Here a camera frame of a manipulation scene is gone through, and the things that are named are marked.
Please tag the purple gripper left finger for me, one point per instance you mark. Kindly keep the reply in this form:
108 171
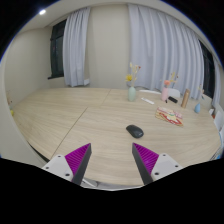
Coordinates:
71 167

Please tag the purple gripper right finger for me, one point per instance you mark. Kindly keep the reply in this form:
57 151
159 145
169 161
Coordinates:
153 166

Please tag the black computer mouse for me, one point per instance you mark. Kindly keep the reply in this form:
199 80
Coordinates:
135 131

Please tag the white remote control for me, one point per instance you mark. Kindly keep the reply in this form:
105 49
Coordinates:
148 101

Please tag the blue vase with flowers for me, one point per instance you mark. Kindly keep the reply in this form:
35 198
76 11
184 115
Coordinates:
201 97

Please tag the pink vase with flowers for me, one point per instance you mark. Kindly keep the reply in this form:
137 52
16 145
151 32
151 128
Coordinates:
167 91

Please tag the copper tumbler bottle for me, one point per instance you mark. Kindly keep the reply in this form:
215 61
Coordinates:
185 98

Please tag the green vase with flowers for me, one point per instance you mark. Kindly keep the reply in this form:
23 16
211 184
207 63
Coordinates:
131 78

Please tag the right white curtain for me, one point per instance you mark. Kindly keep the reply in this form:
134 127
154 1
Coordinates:
161 45

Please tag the white curtain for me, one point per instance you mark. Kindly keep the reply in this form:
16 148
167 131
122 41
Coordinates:
74 47
161 45

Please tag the right dark window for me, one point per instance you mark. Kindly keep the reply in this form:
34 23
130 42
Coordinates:
209 72

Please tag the dark window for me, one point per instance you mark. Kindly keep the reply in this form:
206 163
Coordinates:
209 72
56 50

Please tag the left dark window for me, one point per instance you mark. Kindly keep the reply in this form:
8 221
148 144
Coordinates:
56 50

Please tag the left white curtain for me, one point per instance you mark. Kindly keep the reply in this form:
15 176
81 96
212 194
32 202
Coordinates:
74 47

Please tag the ceiling light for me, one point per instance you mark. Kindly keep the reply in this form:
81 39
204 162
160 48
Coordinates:
42 12

